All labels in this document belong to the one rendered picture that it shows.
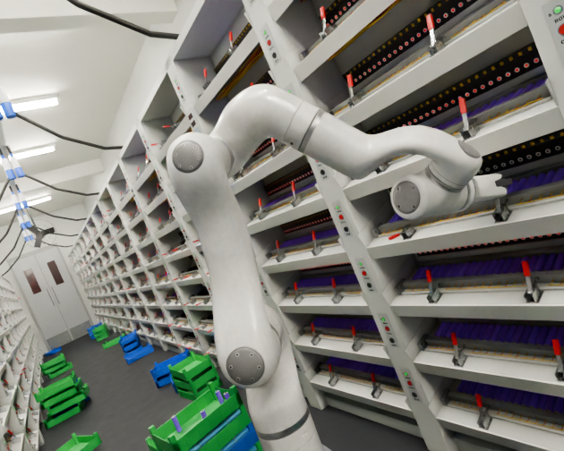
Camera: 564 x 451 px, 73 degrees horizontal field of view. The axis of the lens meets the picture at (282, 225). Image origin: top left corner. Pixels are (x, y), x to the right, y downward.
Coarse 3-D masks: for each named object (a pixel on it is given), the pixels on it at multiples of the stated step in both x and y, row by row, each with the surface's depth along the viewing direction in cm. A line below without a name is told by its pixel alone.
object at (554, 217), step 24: (528, 168) 93; (384, 216) 128; (528, 216) 82; (552, 216) 77; (384, 240) 117; (408, 240) 107; (432, 240) 101; (456, 240) 96; (480, 240) 91; (504, 240) 87
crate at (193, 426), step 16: (208, 384) 163; (208, 400) 162; (224, 400) 159; (240, 400) 150; (176, 416) 152; (192, 416) 156; (208, 416) 140; (224, 416) 144; (160, 432) 147; (176, 432) 149; (192, 432) 136; (208, 432) 139; (160, 448) 142; (176, 448) 131
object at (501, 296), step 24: (528, 240) 99; (552, 240) 95; (408, 264) 130; (432, 264) 123; (456, 264) 116; (480, 264) 108; (504, 264) 102; (528, 264) 88; (552, 264) 91; (408, 288) 121; (432, 288) 111; (456, 288) 109; (480, 288) 102; (504, 288) 96; (528, 288) 88; (552, 288) 86; (408, 312) 118; (432, 312) 110; (456, 312) 104; (480, 312) 98; (504, 312) 93; (528, 312) 88; (552, 312) 84
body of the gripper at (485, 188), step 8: (480, 176) 77; (488, 176) 78; (496, 176) 79; (480, 184) 76; (488, 184) 77; (480, 192) 76; (488, 192) 77; (496, 192) 78; (504, 192) 79; (480, 200) 80
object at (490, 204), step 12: (516, 192) 88; (528, 192) 85; (540, 192) 83; (552, 192) 82; (480, 204) 94; (492, 204) 92; (516, 204) 87; (444, 216) 103; (456, 216) 101; (384, 228) 120; (396, 228) 117
